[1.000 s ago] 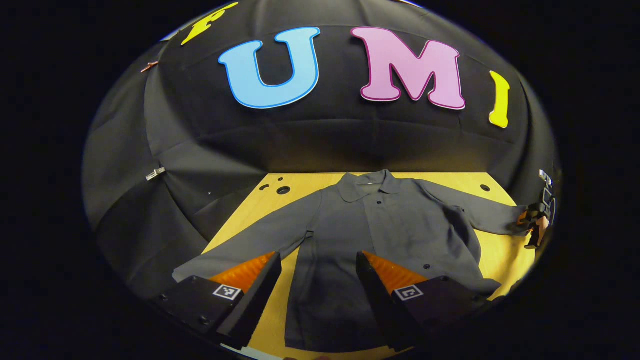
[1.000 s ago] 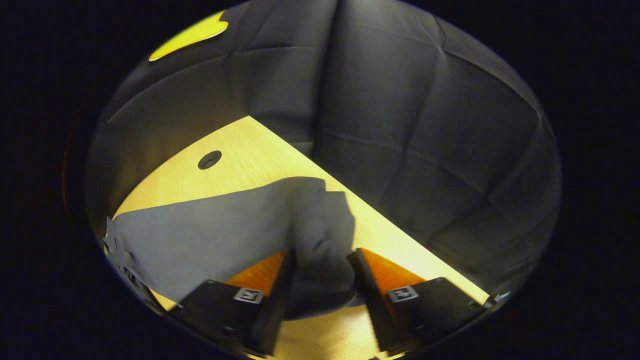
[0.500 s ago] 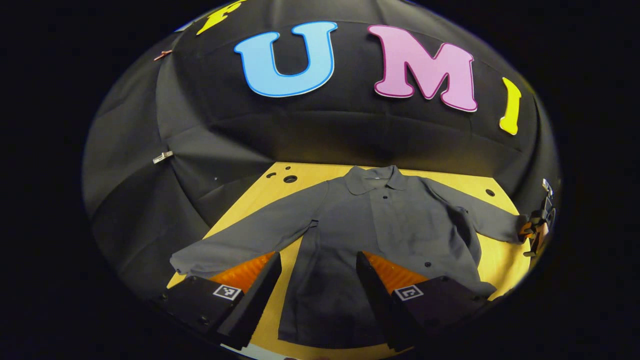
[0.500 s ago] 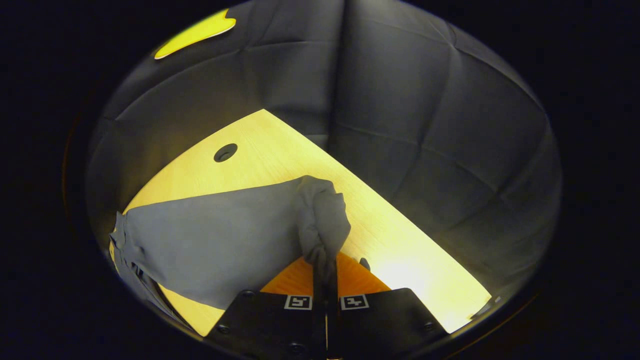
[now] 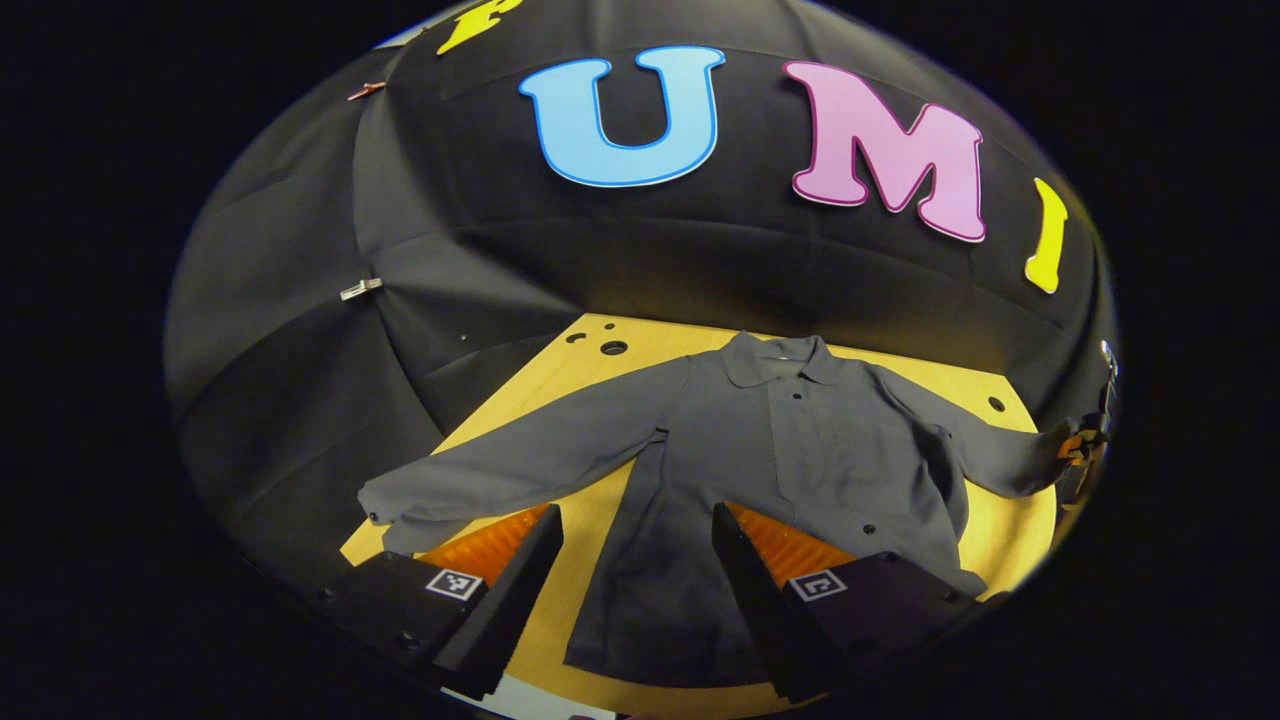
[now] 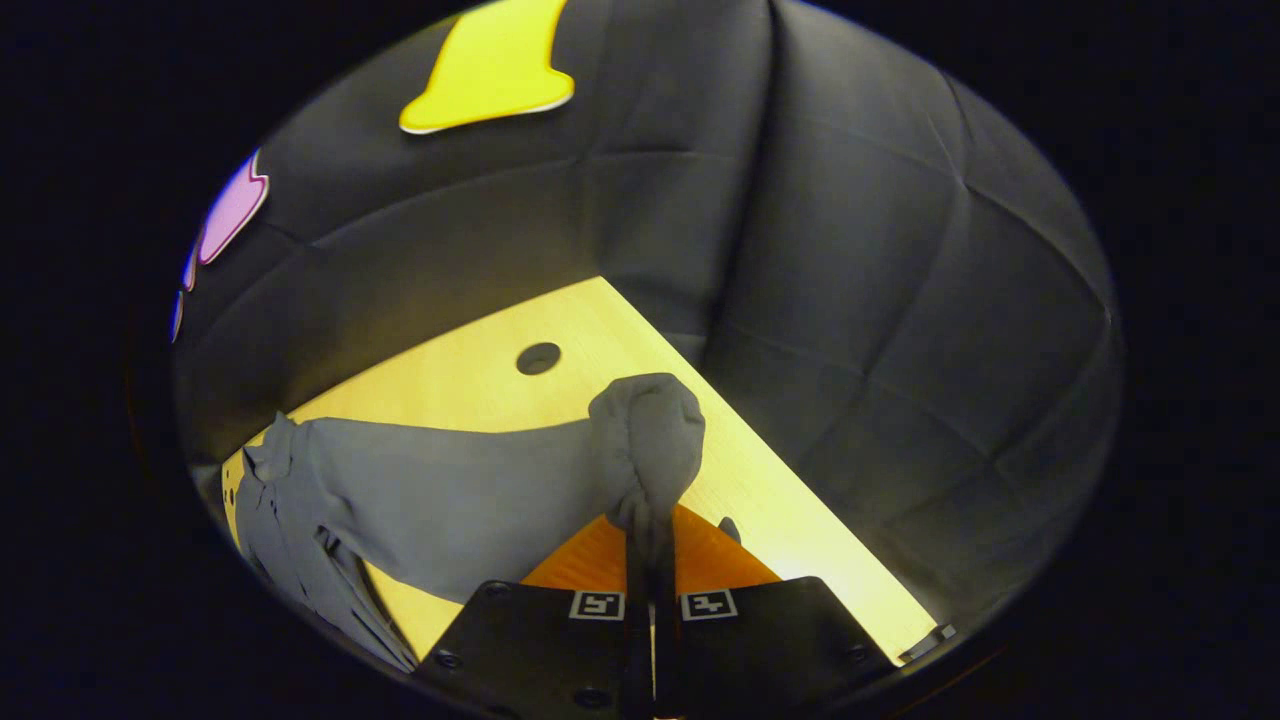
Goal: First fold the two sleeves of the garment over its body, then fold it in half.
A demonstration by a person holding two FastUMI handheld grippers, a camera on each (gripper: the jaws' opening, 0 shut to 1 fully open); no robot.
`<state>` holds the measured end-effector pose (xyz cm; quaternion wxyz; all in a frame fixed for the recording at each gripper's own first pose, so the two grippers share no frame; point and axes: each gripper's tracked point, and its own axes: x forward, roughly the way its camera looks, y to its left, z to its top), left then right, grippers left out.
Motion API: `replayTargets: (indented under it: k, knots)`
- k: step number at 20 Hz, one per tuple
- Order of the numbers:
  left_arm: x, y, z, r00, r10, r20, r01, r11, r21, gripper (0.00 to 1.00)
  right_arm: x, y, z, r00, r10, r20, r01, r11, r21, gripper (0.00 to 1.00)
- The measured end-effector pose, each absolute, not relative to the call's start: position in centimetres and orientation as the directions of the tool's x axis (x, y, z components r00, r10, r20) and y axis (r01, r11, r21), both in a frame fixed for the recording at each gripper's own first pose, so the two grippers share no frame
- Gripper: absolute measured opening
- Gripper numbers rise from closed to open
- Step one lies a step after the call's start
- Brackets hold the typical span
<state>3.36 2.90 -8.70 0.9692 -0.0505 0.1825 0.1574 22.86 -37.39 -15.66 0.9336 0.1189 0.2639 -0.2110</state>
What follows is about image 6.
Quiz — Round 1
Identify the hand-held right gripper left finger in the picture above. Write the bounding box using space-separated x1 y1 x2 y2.
415 513 653 717

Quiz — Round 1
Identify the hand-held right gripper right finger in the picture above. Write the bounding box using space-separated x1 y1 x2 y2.
655 504 896 717

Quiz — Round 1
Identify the grey long-sleeved shirt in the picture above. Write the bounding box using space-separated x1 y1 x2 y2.
235 373 707 671

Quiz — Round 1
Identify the table edge clamp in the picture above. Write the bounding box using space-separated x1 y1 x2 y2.
898 622 957 664

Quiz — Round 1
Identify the black backdrop cloth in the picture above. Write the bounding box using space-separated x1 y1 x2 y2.
170 0 1126 641

